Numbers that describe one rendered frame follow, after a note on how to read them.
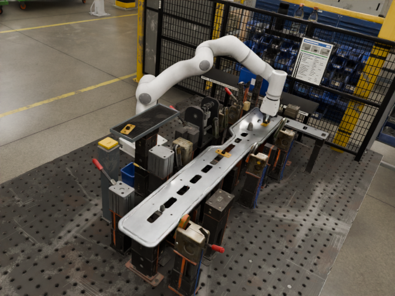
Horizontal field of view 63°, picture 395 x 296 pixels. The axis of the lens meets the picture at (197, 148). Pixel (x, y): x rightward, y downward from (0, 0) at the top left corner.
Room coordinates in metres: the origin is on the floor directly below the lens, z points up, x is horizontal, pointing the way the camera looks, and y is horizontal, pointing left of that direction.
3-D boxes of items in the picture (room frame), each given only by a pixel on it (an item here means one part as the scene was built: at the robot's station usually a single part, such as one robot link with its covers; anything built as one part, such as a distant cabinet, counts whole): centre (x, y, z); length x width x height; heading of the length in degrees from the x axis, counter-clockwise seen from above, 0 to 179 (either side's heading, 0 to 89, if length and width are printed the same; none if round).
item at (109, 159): (1.14, 0.38, 0.92); 0.08 x 0.08 x 0.44; 62
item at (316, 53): (2.28, -0.70, 1.30); 0.23 x 0.02 x 0.31; 62
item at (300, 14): (2.45, -0.57, 1.53); 0.06 x 0.06 x 0.20
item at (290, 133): (1.69, -0.51, 0.87); 0.12 x 0.09 x 0.35; 62
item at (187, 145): (1.35, 0.07, 0.89); 0.13 x 0.11 x 0.38; 62
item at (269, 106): (1.81, -0.40, 1.14); 0.10 x 0.07 x 0.11; 62
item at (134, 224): (1.40, -0.14, 1.00); 1.38 x 0.22 x 0.02; 152
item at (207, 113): (1.60, 0.00, 0.94); 0.18 x 0.13 x 0.49; 152
